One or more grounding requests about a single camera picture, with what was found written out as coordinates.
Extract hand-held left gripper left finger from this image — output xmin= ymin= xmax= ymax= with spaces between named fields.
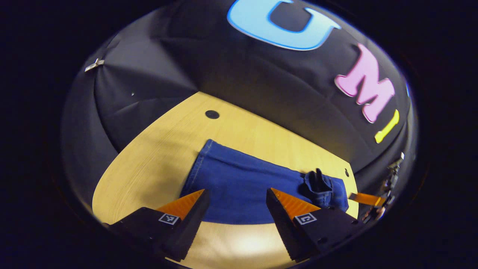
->
xmin=108 ymin=189 xmax=211 ymax=262

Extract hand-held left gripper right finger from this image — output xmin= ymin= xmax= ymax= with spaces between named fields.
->
xmin=266 ymin=188 xmax=366 ymax=262

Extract blue jeans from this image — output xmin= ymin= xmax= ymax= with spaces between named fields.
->
xmin=180 ymin=139 xmax=350 ymax=225

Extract white cloth clip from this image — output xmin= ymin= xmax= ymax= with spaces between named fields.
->
xmin=84 ymin=58 xmax=105 ymax=72

